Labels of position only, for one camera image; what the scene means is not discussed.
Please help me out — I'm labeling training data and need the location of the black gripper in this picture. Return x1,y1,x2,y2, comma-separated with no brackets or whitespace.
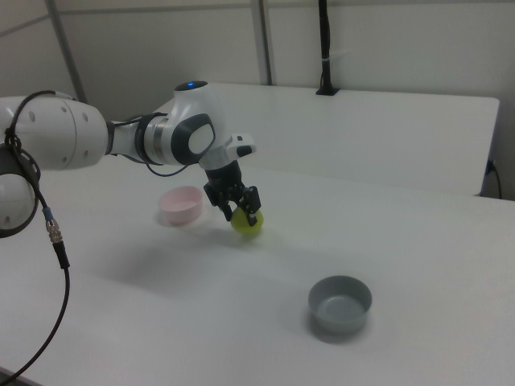
203,158,262,228

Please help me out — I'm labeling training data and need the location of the green pear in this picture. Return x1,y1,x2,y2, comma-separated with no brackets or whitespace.
229,206,266,238

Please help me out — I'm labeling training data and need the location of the pink plastic bowl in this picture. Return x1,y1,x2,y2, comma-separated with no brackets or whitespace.
158,185,204,227

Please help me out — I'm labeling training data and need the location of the grey plastic bowl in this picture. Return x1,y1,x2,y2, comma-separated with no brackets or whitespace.
307,274,373,335

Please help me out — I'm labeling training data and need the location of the white table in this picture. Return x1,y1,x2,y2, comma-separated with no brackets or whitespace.
154,82,501,198

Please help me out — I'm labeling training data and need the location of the grey wide partition post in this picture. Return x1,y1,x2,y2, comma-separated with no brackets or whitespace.
249,0,279,87

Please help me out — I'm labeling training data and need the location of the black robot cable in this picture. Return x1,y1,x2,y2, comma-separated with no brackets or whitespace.
0,90,190,384

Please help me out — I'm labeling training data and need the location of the black pole with cables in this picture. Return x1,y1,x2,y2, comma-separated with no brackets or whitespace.
315,0,341,97

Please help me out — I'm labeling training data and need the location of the grey slim partition post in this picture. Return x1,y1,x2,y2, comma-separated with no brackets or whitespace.
43,0,89,105

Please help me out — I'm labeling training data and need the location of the black cable with blue plug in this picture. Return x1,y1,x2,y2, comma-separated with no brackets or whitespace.
484,158,505,199

